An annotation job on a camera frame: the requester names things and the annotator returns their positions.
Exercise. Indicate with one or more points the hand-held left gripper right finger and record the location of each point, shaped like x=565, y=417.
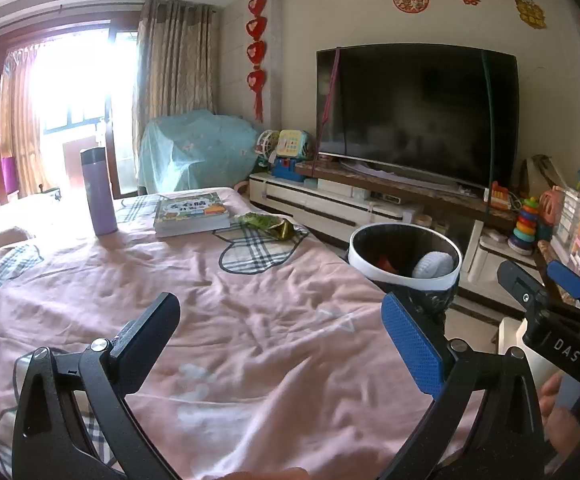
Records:
x=412, y=345

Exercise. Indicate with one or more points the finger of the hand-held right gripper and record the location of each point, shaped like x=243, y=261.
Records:
x=517, y=282
x=565, y=277

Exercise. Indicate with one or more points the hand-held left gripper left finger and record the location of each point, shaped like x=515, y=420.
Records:
x=145, y=345

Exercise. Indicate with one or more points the white foam fruit net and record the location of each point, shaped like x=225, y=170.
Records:
x=432, y=265

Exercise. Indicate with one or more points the red snack packet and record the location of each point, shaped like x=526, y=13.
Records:
x=385, y=263

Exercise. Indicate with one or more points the white trash bin black liner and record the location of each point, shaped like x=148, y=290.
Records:
x=365, y=265

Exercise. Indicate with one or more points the person's right hand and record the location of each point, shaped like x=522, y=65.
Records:
x=562, y=425

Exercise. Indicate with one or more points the person's left hand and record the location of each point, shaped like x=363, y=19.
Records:
x=270, y=475

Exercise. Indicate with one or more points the pink toy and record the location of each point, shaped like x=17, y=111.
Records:
x=552, y=207

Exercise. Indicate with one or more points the orange toy phone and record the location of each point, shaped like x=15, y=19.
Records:
x=500, y=195

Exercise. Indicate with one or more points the brown paper bag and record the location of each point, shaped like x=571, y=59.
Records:
x=540, y=175

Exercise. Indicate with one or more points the illustrated children's book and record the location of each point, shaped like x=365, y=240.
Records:
x=190, y=212

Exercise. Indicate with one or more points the purple thermos bottle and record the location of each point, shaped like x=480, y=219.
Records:
x=101, y=200

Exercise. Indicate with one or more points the brown wooden television riser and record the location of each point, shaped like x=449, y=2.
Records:
x=395, y=185

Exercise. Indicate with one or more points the green snack packet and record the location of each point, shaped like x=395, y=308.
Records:
x=257, y=220

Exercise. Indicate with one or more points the gold foil wrapper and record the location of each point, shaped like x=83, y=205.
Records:
x=282, y=230

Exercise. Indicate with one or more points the black flat-screen television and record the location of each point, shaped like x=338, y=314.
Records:
x=420, y=110

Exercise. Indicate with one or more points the teal cloth-covered chair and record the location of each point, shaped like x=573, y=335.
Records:
x=195, y=150

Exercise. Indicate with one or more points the purple cloth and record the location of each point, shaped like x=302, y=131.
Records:
x=7, y=172

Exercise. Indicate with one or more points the white cage ball toy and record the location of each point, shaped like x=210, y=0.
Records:
x=266, y=142

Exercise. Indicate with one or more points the orange sheer curtain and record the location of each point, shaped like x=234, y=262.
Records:
x=20, y=110

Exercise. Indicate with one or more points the brown curtain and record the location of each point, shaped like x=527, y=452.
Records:
x=175, y=60

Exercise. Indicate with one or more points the red hanging heart decoration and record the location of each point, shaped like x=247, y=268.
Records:
x=256, y=27

